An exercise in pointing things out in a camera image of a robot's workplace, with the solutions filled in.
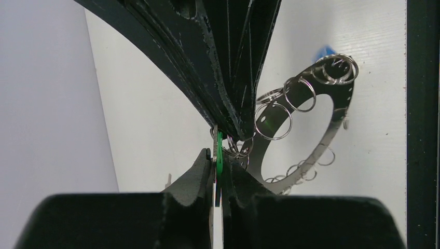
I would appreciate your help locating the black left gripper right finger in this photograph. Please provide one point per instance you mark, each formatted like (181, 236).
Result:
(254, 217)

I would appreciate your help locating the blue key tag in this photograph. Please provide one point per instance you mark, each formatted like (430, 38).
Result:
(323, 51)

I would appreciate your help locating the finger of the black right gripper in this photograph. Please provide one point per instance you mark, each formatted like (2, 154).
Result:
(179, 38)
(238, 35)

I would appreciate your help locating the green key tag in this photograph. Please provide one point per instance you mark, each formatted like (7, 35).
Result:
(219, 168)

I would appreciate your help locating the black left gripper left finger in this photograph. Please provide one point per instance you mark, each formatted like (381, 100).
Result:
(177, 217)

